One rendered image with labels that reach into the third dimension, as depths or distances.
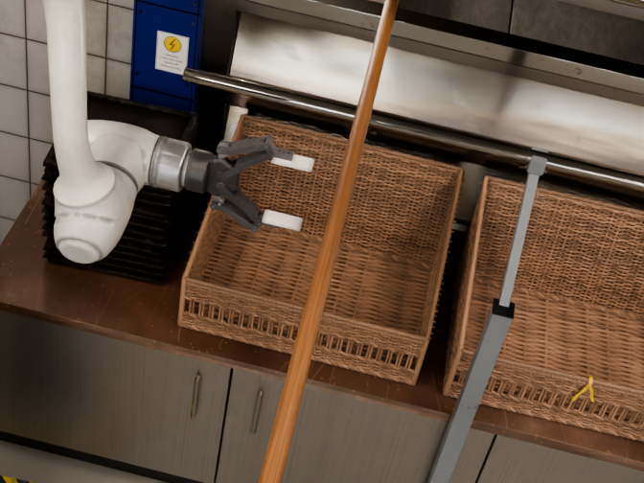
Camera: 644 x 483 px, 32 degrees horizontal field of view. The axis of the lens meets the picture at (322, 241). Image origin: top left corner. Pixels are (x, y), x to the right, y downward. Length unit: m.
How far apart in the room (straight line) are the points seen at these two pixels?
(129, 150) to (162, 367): 0.76
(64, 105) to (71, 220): 0.19
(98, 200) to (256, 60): 0.90
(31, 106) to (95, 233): 1.14
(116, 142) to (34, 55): 0.92
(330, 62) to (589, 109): 0.60
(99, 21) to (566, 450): 1.45
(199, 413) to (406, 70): 0.93
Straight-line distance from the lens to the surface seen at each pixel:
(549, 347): 2.67
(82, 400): 2.73
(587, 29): 2.67
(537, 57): 2.52
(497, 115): 2.60
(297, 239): 2.75
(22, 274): 2.62
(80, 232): 1.80
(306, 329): 1.69
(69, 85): 1.76
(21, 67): 2.85
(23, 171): 3.05
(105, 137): 1.94
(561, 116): 2.61
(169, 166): 1.92
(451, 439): 2.45
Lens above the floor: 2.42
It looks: 42 degrees down
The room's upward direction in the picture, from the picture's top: 12 degrees clockwise
